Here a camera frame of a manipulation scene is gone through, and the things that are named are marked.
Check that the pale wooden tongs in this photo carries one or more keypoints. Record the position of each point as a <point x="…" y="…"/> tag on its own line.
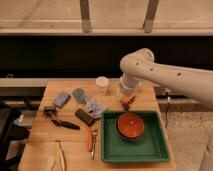
<point x="56" y="160"/>

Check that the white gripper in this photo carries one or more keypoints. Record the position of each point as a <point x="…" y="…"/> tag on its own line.
<point x="127" y="86"/>

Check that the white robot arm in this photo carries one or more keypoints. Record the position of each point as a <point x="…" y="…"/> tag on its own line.
<point x="193" y="83"/>

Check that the black remote control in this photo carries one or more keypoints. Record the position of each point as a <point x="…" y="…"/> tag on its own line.
<point x="86" y="118"/>

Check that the orange carrot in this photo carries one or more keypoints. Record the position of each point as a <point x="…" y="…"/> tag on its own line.
<point x="90" y="140"/>

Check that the red bowl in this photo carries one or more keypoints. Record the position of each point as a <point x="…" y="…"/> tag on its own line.
<point x="130" y="126"/>

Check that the black equipment at left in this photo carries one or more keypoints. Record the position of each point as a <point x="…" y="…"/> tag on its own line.
<point x="9" y="132"/>

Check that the black handled brush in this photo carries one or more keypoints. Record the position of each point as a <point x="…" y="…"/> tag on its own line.
<point x="51" y="113"/>

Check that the crumpled blue white cloth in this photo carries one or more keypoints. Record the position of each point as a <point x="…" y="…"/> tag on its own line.
<point x="95" y="108"/>

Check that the metal fork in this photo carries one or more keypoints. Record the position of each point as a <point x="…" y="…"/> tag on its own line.
<point x="94" y="136"/>

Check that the green plastic tray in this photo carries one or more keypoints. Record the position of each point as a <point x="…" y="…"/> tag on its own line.
<point x="150" y="147"/>

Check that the blue rectangular sponge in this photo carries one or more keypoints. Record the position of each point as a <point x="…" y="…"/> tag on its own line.
<point x="61" y="99"/>

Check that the red yellow apple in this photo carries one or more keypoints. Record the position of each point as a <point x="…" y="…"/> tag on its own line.
<point x="129" y="99"/>

